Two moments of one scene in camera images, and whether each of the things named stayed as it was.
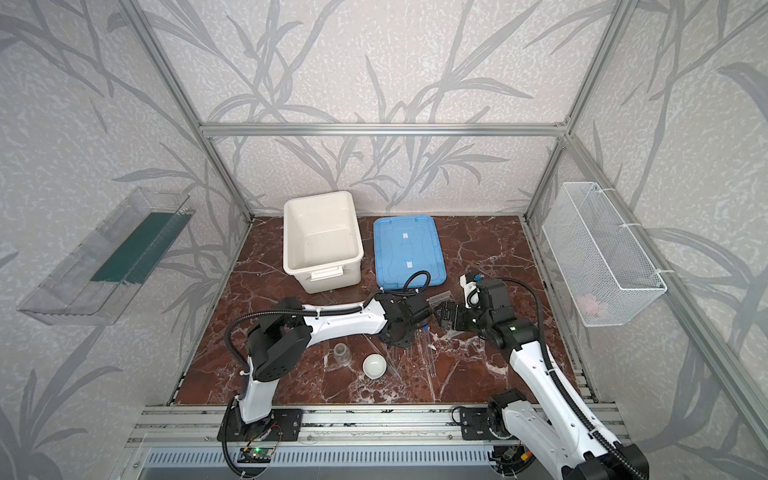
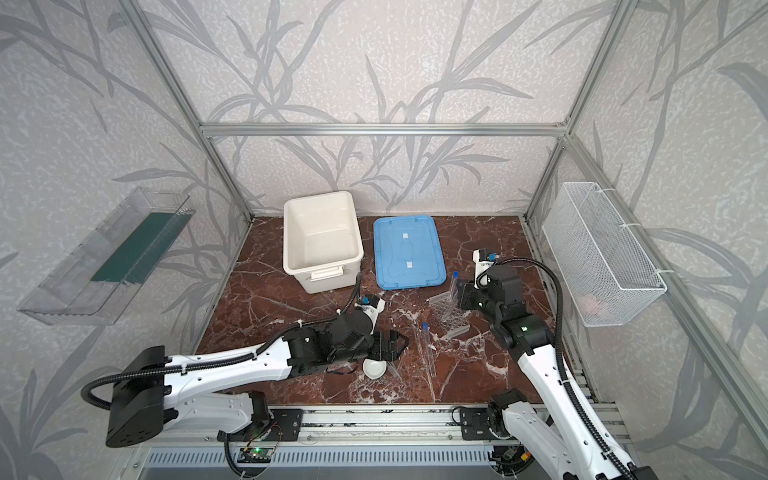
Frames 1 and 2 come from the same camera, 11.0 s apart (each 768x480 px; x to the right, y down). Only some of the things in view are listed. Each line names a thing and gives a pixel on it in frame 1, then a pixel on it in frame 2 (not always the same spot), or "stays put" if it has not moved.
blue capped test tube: x=425 y=345 to x=455 y=286
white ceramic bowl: x=374 y=366 stays put
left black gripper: x=422 y=312 to x=383 y=348
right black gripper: x=459 y=315 to x=466 y=297
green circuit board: x=255 y=455 stays put
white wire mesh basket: x=608 y=273 stays put
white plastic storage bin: x=322 y=241 stays put
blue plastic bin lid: x=403 y=245 stays put
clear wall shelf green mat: x=95 y=282 stays put
